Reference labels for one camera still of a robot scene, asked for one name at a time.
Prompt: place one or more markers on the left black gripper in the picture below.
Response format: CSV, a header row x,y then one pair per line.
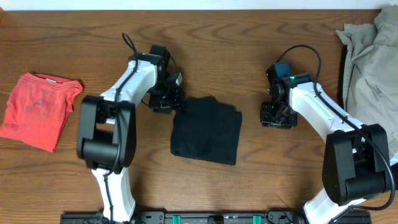
x,y
168,104

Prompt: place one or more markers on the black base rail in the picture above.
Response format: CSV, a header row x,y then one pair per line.
x,y
274,216

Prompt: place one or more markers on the folded red t-shirt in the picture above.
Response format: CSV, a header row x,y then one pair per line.
x,y
38,108

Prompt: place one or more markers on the beige khaki garment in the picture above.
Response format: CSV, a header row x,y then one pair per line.
x,y
370,72

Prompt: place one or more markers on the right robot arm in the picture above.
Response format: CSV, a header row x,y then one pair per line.
x,y
356,164

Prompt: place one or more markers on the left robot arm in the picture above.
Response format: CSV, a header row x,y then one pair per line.
x,y
107,128

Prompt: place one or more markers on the black polo shirt white logo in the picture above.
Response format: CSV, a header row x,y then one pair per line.
x,y
206,130

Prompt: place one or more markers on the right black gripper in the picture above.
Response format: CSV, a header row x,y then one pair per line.
x,y
278,119

